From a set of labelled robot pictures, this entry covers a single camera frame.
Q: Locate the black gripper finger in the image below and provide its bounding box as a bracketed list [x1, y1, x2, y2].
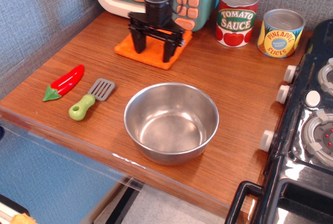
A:
[163, 37, 185, 63]
[131, 30, 146, 54]

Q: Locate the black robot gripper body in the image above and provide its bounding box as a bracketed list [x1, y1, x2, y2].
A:
[129, 0, 184, 42]

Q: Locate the orange towel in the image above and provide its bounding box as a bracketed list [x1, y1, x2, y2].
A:
[113, 30, 193, 70]

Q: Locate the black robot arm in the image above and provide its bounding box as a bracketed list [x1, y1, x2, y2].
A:
[129, 0, 185, 63]

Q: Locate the white stove knob top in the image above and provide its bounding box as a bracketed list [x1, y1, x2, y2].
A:
[284, 65, 297, 84]

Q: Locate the white stove knob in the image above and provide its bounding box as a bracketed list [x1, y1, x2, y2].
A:
[284, 65, 297, 84]
[260, 130, 275, 153]
[276, 85, 290, 104]

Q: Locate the stainless steel bowl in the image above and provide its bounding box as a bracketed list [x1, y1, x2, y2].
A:
[124, 82, 220, 166]

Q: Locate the tomato sauce can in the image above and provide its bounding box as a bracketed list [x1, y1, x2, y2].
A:
[216, 0, 259, 47]

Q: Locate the red toy chili pepper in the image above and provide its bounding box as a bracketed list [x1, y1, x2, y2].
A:
[43, 65, 84, 102]

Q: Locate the pineapple slices can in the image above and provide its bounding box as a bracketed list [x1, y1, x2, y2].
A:
[257, 8, 305, 58]

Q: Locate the white stove knob middle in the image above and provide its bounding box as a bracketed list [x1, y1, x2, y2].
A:
[276, 85, 290, 104]

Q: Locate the white stove knob bottom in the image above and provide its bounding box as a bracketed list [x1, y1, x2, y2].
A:
[260, 130, 275, 153]

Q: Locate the black toy stove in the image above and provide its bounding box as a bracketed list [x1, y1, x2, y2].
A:
[225, 19, 332, 223]

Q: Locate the green handled toy spatula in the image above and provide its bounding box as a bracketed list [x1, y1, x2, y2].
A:
[68, 78, 116, 121]

